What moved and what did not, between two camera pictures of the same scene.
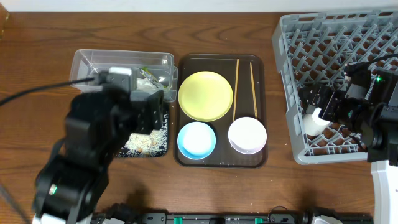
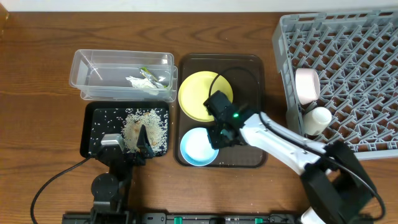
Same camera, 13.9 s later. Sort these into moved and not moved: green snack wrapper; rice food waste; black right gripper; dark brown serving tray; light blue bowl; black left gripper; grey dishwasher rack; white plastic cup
Moved: light blue bowl; black left gripper; black right gripper
Not moved: green snack wrapper; grey dishwasher rack; white plastic cup; dark brown serving tray; rice food waste
